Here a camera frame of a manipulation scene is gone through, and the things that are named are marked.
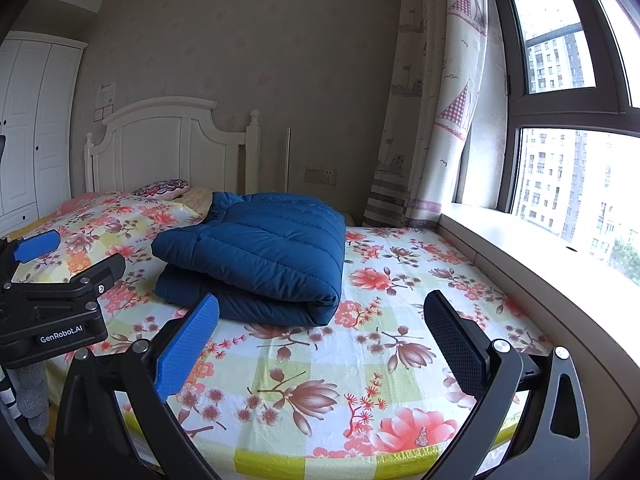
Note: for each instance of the white bed headboard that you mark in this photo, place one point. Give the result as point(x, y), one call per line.
point(160, 145)

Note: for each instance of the person's left forearm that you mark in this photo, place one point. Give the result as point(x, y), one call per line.
point(32, 395)

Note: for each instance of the window sill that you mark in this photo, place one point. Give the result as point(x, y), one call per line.
point(550, 280)

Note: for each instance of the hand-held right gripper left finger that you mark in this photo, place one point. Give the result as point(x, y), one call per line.
point(190, 345)

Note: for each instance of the floral bed sheet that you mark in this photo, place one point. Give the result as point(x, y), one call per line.
point(400, 285)

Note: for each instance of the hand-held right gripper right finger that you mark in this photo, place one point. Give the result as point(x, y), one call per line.
point(457, 340)

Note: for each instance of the blue quilted jacket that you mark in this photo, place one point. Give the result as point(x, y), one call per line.
point(270, 250)

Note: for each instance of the cream pillow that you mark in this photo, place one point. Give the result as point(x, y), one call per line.
point(197, 199)

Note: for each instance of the printed curtain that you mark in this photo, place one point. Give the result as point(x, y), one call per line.
point(430, 85)

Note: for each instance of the purple patterned pillow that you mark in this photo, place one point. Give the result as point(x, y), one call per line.
point(160, 189)

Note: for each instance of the wall socket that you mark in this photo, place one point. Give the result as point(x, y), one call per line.
point(320, 175)

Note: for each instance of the metal pole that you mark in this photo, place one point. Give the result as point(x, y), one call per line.
point(288, 160)

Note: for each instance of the dark framed window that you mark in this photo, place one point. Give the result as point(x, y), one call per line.
point(505, 60)

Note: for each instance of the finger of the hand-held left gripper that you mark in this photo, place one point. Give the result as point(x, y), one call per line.
point(75, 280)
point(37, 246)

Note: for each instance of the white wardrobe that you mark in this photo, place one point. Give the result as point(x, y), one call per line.
point(35, 135)

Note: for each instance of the paper wall notice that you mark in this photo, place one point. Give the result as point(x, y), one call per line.
point(106, 101)

